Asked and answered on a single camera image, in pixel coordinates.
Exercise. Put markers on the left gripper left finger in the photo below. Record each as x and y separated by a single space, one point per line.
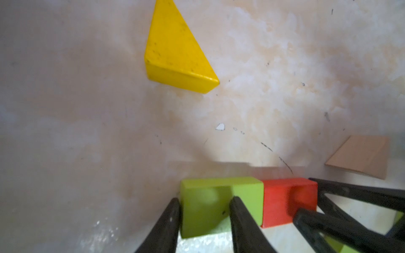
164 235

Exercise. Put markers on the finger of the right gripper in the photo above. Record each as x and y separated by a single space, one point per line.
389 198
312 225

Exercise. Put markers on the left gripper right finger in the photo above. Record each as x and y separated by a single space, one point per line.
247 237

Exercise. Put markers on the red block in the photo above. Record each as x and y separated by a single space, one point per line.
284 197

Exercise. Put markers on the natural wood triangle block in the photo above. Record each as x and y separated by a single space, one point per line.
367 155

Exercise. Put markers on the lime green block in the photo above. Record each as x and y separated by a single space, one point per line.
205 203
397 231

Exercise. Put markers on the yellow triangle block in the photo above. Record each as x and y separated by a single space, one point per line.
173 56

